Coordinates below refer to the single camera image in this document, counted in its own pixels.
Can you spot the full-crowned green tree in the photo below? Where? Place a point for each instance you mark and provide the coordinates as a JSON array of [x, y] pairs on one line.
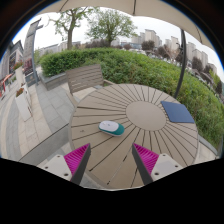
[[110, 25]]

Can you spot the white and teal computer mouse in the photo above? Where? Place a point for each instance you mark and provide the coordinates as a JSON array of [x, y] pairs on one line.
[[110, 127]]

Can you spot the grey-brown slatted chair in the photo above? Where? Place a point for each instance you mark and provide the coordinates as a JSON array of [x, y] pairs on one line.
[[83, 78]]

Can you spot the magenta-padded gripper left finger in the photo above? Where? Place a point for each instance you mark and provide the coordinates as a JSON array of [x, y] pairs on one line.
[[77, 159]]

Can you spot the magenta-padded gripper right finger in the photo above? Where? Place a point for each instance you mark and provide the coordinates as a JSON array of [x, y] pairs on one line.
[[146, 158]]

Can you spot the group of high-rise buildings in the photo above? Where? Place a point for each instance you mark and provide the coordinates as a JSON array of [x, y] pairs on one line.
[[150, 35]]

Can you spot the white planter box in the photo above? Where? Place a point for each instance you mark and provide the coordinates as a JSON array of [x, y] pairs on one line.
[[23, 105]]

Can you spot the thin-crowned bare-trunk tree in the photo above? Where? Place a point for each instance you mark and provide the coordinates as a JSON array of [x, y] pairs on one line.
[[70, 36]]

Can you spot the tall grey sign pillar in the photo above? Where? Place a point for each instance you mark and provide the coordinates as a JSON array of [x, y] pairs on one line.
[[29, 50]]

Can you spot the beige parasol canopy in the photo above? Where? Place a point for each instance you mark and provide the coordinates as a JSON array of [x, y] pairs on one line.
[[100, 5]]

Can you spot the dark blue mouse pad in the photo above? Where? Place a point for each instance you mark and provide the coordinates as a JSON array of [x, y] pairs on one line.
[[176, 112]]

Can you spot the grey concrete bed wall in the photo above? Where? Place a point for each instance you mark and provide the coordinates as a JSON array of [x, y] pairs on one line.
[[53, 81]]

